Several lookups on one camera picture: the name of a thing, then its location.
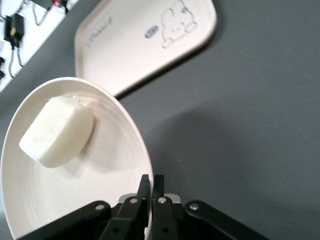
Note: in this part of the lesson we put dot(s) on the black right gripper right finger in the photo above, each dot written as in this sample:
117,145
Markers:
162,217

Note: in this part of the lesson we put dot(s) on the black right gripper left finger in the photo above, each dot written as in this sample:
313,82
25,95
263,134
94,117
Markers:
130,215

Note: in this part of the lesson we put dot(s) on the beige round plate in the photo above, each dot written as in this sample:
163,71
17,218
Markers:
105,155

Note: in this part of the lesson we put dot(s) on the white steamed bun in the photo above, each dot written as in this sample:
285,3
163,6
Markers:
57,135

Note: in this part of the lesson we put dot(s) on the beige rabbit print tray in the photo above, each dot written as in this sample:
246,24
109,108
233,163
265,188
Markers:
130,50

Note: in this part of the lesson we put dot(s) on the black power adapter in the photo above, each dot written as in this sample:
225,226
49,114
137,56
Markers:
15,28

